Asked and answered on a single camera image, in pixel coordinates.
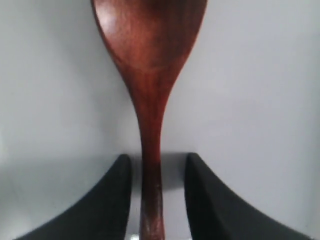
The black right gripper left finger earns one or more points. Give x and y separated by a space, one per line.
102 214

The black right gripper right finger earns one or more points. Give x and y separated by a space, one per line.
215 212

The dark brown wooden spoon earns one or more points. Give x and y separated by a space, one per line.
149 42

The white rectangular plastic tray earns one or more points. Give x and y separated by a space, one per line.
247 101

